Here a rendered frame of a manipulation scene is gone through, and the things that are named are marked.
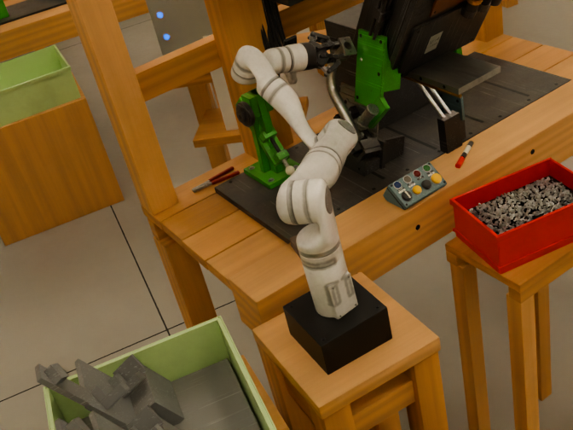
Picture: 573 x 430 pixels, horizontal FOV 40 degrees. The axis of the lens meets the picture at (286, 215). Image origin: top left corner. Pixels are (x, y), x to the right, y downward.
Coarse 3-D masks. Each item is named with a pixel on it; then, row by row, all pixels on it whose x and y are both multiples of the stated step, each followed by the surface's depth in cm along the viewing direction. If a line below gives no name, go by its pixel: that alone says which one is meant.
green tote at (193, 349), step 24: (168, 336) 177; (192, 336) 178; (216, 336) 181; (120, 360) 175; (144, 360) 177; (168, 360) 179; (192, 360) 182; (216, 360) 184; (240, 360) 166; (240, 384) 182; (48, 408) 166; (72, 408) 176; (264, 408) 154
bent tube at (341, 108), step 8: (344, 40) 221; (344, 48) 220; (352, 48) 221; (328, 64) 228; (328, 80) 230; (328, 88) 231; (336, 88) 231; (336, 96) 230; (336, 104) 230; (344, 104) 230; (344, 112) 228; (352, 120) 228; (360, 136) 226
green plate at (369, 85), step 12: (360, 36) 221; (372, 36) 216; (384, 36) 213; (360, 48) 222; (372, 48) 218; (384, 48) 214; (372, 60) 219; (384, 60) 215; (360, 72) 224; (372, 72) 220; (384, 72) 217; (396, 72) 221; (360, 84) 226; (372, 84) 221; (384, 84) 219; (396, 84) 223; (360, 96) 227; (372, 96) 222
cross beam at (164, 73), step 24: (312, 0) 251; (336, 0) 256; (360, 0) 261; (288, 24) 249; (312, 24) 254; (192, 48) 235; (216, 48) 238; (144, 72) 228; (168, 72) 232; (192, 72) 236; (144, 96) 231
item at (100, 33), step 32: (96, 0) 203; (224, 0) 224; (256, 0) 229; (96, 32) 206; (224, 32) 228; (256, 32) 233; (480, 32) 290; (96, 64) 211; (128, 64) 215; (224, 64) 239; (128, 96) 218; (128, 128) 222; (288, 128) 253; (128, 160) 231; (160, 160) 231; (160, 192) 235
